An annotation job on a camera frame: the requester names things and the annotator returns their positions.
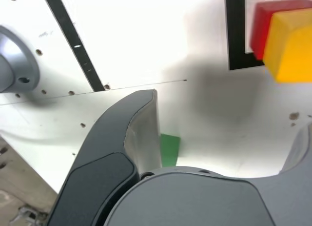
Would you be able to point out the red cube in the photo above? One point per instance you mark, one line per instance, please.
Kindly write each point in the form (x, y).
(259, 28)

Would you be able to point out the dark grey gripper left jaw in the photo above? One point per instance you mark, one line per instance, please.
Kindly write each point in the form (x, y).
(102, 162)

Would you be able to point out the black tape square outline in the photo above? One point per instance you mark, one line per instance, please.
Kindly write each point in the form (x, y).
(235, 40)

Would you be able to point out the black tape strip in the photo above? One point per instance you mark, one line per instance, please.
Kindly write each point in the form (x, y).
(78, 45)

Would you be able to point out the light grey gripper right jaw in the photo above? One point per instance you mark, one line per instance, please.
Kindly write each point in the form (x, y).
(195, 201)

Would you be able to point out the green cube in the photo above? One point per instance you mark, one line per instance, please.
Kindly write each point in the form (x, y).
(169, 150)

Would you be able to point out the yellow cube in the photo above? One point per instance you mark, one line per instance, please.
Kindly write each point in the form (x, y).
(292, 55)

